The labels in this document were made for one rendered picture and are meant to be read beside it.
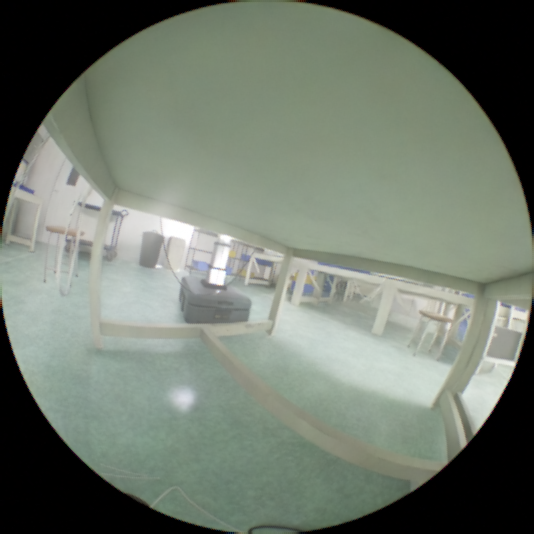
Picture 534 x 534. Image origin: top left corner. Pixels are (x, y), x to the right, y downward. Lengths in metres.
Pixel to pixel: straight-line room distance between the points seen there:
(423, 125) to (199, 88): 0.23
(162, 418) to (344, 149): 0.78
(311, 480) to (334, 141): 0.75
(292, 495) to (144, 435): 0.44
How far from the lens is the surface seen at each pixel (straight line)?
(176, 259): 3.48
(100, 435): 0.65
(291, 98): 0.20
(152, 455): 0.60
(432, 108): 0.20
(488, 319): 1.14
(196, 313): 1.17
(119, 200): 0.80
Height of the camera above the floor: 0.56
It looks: 1 degrees down
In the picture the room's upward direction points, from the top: 13 degrees clockwise
